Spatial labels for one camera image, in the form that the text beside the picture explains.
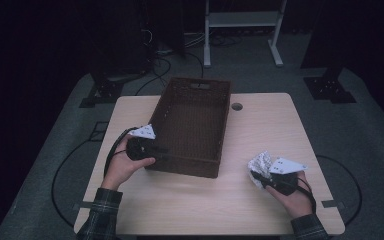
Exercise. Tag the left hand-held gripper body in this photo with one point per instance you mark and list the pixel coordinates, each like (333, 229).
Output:
(141, 150)

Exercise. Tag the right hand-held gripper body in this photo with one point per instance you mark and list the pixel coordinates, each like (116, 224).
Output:
(285, 183)

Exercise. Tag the white cloth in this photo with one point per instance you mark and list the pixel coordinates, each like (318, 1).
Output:
(260, 163)

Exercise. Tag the brown woven basket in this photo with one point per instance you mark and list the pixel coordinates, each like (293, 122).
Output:
(190, 130)

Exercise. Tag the person's right hand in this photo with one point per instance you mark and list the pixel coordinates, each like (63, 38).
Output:
(296, 203)

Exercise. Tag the person's left hand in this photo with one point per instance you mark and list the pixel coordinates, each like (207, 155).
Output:
(121, 170)

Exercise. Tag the black tape square outline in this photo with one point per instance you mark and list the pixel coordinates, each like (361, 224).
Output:
(95, 133)

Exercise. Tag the grey tape strip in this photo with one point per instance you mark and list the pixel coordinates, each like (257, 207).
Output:
(85, 205)
(331, 203)

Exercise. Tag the black stand base plate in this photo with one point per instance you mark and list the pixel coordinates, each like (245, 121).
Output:
(105, 91)
(328, 89)

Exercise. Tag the white metal stand frame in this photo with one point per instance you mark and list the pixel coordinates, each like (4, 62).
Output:
(243, 19)

